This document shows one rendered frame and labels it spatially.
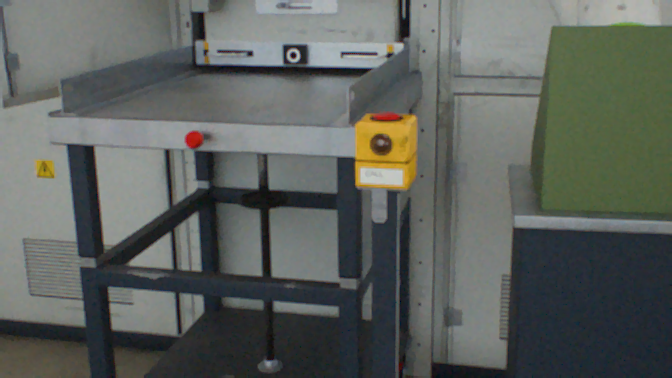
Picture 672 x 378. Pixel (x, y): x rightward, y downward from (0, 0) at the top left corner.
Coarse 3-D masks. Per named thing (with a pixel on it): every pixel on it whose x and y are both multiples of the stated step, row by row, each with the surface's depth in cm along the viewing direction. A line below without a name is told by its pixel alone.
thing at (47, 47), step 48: (0, 0) 165; (48, 0) 179; (96, 0) 193; (144, 0) 208; (0, 48) 166; (48, 48) 181; (96, 48) 194; (144, 48) 210; (0, 96) 167; (48, 96) 179
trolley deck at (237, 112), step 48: (144, 96) 177; (192, 96) 177; (240, 96) 176; (288, 96) 175; (336, 96) 174; (96, 144) 157; (144, 144) 154; (240, 144) 150; (288, 144) 147; (336, 144) 145
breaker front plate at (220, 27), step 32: (224, 0) 209; (256, 0) 206; (288, 0) 204; (320, 0) 203; (352, 0) 201; (384, 0) 199; (224, 32) 211; (256, 32) 209; (288, 32) 207; (320, 32) 205; (352, 32) 203; (384, 32) 201
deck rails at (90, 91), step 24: (192, 48) 213; (408, 48) 204; (96, 72) 167; (120, 72) 177; (144, 72) 188; (168, 72) 200; (192, 72) 210; (384, 72) 174; (408, 72) 205; (72, 96) 159; (96, 96) 168; (120, 96) 175; (360, 96) 152; (384, 96) 173; (336, 120) 147
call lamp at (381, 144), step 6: (372, 138) 119; (378, 138) 118; (384, 138) 118; (390, 138) 119; (372, 144) 119; (378, 144) 118; (384, 144) 118; (390, 144) 119; (372, 150) 120; (378, 150) 118; (384, 150) 118; (390, 150) 119
